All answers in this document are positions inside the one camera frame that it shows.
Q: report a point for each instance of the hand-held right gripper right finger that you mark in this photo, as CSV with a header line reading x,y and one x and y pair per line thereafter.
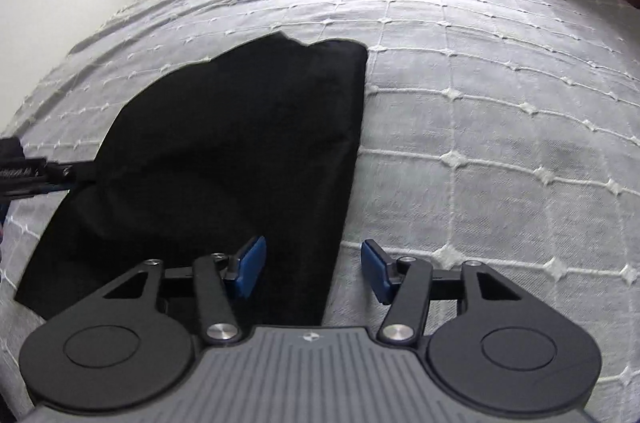
x,y
375,270

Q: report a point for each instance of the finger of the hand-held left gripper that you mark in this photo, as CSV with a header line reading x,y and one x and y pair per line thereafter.
x,y
50,175

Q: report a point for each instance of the grey checked bedspread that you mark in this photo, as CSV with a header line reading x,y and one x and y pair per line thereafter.
x,y
475,128

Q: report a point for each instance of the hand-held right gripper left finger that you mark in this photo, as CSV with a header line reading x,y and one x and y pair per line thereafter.
x,y
250,267

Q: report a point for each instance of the black pants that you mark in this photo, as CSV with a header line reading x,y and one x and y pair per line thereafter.
x,y
225,153

